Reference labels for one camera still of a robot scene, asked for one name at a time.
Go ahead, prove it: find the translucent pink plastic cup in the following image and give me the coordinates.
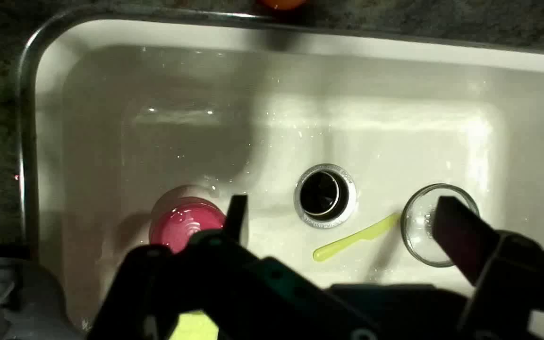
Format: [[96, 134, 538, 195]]
[[147, 195, 228, 255]]

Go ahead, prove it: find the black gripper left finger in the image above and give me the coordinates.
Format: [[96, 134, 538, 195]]
[[189, 195, 268, 272]]

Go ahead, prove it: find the orange plastic bucket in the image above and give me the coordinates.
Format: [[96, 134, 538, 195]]
[[255, 0, 311, 14]]

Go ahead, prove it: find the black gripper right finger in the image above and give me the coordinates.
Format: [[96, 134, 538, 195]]
[[432, 195, 544, 337]]

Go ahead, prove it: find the yellow plastic utensil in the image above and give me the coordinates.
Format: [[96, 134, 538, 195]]
[[311, 212, 404, 265]]

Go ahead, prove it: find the metal sink strainer lid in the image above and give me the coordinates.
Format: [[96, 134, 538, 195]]
[[400, 182, 481, 269]]

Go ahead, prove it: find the round metal sink drain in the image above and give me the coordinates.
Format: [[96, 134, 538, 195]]
[[292, 163, 357, 229]]

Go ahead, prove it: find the white ceramic sink basin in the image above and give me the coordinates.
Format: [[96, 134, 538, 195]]
[[17, 8, 544, 337]]

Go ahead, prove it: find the light green plastic cup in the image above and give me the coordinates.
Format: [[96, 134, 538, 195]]
[[168, 310, 221, 340]]

